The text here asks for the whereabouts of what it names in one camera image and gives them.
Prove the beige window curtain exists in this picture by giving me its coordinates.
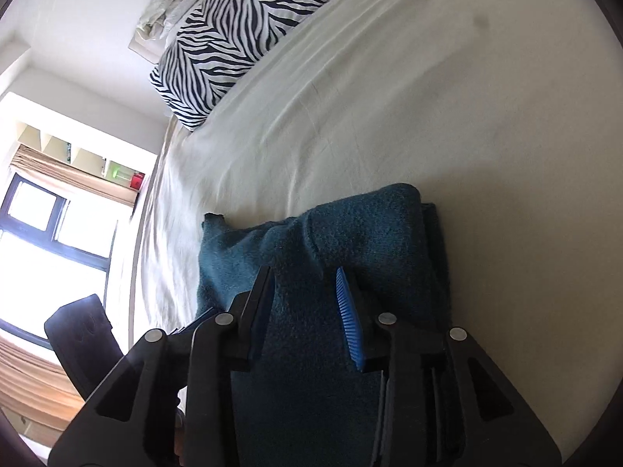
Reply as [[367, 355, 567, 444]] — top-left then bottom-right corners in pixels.
[[11, 144, 137, 207]]

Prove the red box on shelf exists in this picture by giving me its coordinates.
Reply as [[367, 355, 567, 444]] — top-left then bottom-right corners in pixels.
[[129, 172, 145, 191]]

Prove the black framed window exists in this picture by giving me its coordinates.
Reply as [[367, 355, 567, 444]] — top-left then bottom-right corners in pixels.
[[1, 174, 128, 349]]

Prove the cream bed sheet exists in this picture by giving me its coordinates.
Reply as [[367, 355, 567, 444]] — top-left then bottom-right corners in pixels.
[[134, 0, 622, 455]]

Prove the zebra print pillow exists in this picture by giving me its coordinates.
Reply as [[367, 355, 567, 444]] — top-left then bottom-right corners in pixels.
[[150, 0, 331, 131]]

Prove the dark teal knit sweater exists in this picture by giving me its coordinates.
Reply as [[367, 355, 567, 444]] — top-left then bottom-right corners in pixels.
[[197, 183, 450, 466]]

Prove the crumpled white duvet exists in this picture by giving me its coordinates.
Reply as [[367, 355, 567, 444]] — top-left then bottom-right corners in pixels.
[[134, 0, 235, 42]]

